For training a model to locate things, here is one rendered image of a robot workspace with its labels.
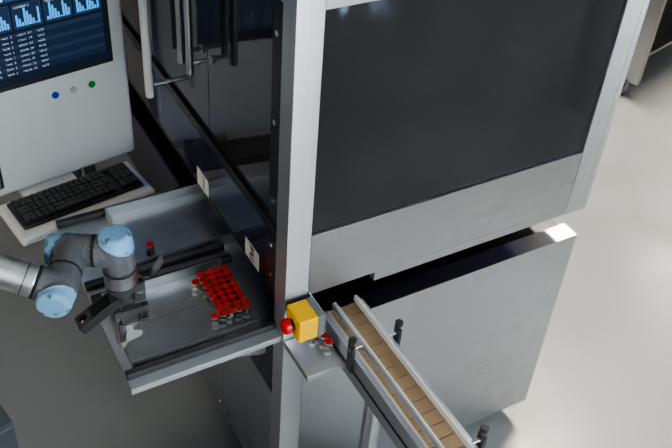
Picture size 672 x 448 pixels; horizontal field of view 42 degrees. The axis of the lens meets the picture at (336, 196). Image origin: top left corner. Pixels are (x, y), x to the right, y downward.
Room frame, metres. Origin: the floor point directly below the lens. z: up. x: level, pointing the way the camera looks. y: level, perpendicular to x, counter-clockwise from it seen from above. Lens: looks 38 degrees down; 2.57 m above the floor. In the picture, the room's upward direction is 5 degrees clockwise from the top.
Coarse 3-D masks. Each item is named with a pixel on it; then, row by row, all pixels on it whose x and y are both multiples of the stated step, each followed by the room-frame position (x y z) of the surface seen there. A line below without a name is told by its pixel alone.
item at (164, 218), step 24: (168, 192) 2.06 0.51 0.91; (192, 192) 2.10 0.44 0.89; (120, 216) 1.97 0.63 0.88; (144, 216) 1.98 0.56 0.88; (168, 216) 1.99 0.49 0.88; (192, 216) 2.00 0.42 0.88; (216, 216) 2.00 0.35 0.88; (144, 240) 1.87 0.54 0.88; (168, 240) 1.88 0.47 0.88; (192, 240) 1.89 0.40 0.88; (216, 240) 1.87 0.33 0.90
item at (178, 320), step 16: (176, 272) 1.72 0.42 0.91; (192, 272) 1.74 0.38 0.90; (160, 288) 1.68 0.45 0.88; (176, 288) 1.69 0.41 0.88; (160, 304) 1.62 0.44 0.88; (176, 304) 1.63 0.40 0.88; (192, 304) 1.63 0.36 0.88; (160, 320) 1.57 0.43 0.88; (176, 320) 1.57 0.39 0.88; (192, 320) 1.58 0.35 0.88; (208, 320) 1.58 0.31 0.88; (256, 320) 1.56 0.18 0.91; (144, 336) 1.51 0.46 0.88; (160, 336) 1.51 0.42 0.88; (176, 336) 1.52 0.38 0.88; (192, 336) 1.52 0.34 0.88; (208, 336) 1.49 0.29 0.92; (128, 352) 1.42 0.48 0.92; (144, 352) 1.45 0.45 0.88; (160, 352) 1.43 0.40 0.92; (176, 352) 1.45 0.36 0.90
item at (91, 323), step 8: (104, 296) 1.43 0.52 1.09; (112, 296) 1.43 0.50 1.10; (96, 304) 1.42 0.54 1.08; (104, 304) 1.41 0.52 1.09; (112, 304) 1.41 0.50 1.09; (120, 304) 1.42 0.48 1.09; (88, 312) 1.40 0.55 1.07; (96, 312) 1.39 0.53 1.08; (104, 312) 1.39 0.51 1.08; (112, 312) 1.40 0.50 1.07; (80, 320) 1.38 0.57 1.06; (88, 320) 1.38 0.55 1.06; (96, 320) 1.38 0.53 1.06; (80, 328) 1.36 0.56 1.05; (88, 328) 1.37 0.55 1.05
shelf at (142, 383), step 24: (192, 264) 1.79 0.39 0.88; (240, 264) 1.81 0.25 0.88; (96, 288) 1.67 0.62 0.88; (264, 288) 1.72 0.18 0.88; (264, 312) 1.63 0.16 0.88; (264, 336) 1.54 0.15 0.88; (120, 360) 1.42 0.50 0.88; (192, 360) 1.44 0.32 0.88; (216, 360) 1.45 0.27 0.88; (144, 384) 1.36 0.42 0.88
